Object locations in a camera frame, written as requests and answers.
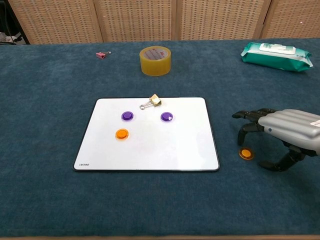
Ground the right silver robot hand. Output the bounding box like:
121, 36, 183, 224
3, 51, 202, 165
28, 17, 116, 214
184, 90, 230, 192
231, 108, 320, 173

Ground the orange round magnet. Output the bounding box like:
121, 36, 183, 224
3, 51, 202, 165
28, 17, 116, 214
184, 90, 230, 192
238, 147, 255, 160
115, 128, 131, 141

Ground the purple round magnet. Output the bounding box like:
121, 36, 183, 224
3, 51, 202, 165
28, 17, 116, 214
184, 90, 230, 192
160, 111, 174, 123
121, 111, 135, 123

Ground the white magnetic board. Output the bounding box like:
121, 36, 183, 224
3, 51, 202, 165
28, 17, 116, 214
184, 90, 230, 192
72, 96, 221, 173

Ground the green wet wipes pack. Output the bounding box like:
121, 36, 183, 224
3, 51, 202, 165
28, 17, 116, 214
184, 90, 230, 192
240, 41, 314, 73

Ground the woven wicker screen panel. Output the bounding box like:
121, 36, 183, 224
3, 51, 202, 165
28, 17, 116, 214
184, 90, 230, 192
93, 0, 179, 43
176, 0, 273, 41
259, 0, 320, 40
7, 0, 104, 45

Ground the gold binder clip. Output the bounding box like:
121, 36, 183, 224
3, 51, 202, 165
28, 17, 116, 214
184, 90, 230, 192
139, 93, 163, 111

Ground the yellow packing tape roll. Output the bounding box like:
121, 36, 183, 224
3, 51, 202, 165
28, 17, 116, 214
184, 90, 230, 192
139, 45, 172, 77

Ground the blue felt table mat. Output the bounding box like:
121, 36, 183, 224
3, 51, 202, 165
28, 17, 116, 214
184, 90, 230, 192
0, 37, 320, 238

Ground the pink binder clip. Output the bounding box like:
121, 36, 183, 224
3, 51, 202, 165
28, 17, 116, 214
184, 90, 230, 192
95, 50, 112, 60

